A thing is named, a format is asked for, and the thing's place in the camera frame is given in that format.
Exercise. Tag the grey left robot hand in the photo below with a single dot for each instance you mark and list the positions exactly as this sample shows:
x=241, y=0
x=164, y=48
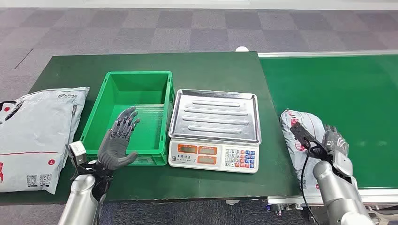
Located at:
x=116, y=149

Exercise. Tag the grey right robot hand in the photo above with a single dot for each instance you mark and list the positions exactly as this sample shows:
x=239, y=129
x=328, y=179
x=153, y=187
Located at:
x=335, y=141

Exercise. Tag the grey parcel bold red print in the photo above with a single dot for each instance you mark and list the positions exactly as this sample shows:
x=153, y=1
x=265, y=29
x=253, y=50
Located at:
x=290, y=139

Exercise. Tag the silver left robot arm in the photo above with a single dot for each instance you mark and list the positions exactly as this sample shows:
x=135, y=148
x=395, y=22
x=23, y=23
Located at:
x=79, y=198

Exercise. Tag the green plastic crate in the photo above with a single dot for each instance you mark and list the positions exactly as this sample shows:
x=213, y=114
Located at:
x=136, y=90

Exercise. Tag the large grey courier bag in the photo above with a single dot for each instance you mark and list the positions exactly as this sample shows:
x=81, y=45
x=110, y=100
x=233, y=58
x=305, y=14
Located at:
x=34, y=133

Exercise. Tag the white electronic scale steel tray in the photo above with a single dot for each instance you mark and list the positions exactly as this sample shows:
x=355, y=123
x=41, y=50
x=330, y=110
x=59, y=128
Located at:
x=214, y=118

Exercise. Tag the white round table foot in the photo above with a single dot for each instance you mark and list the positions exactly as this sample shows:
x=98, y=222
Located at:
x=242, y=49
x=232, y=202

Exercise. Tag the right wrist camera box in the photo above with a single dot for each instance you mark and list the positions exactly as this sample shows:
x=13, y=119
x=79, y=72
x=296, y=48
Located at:
x=301, y=133

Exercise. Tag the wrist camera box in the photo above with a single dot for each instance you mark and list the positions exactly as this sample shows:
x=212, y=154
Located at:
x=77, y=152
x=301, y=133

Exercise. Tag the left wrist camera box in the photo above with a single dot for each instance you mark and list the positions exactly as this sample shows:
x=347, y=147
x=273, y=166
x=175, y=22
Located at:
x=77, y=152

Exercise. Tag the grey metal machine bracket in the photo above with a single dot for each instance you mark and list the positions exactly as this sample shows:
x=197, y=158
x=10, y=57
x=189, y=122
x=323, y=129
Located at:
x=384, y=217

